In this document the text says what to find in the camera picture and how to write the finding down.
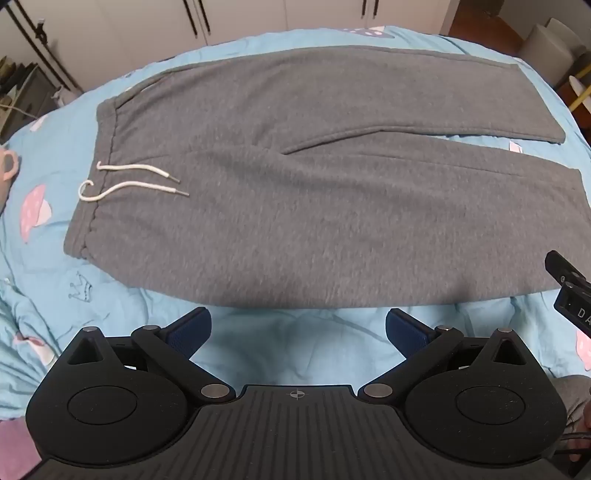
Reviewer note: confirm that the white wardrobe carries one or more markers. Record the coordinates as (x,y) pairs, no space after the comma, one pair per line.
(286,16)

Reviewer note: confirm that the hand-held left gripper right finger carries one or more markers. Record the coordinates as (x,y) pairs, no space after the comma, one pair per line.
(408,334)

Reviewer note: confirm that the grey sweat pants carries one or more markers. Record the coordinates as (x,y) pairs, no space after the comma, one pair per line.
(295,198)

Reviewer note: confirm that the person's grey trouser leg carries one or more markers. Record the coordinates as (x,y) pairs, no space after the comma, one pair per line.
(570,397)

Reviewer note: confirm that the yellow stick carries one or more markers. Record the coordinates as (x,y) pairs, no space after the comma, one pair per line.
(581,98)

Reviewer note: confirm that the peach plush toy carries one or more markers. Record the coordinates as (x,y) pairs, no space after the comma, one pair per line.
(7,170)

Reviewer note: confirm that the person's pink clothing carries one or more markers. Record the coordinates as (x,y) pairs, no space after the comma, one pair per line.
(16,447)

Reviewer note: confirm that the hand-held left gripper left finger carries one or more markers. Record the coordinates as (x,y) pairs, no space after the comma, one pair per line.
(187,334)

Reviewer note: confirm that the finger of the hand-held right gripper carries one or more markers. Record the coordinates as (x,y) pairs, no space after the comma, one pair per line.
(563,272)

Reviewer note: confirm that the light blue printed blanket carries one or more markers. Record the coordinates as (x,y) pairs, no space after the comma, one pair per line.
(55,277)

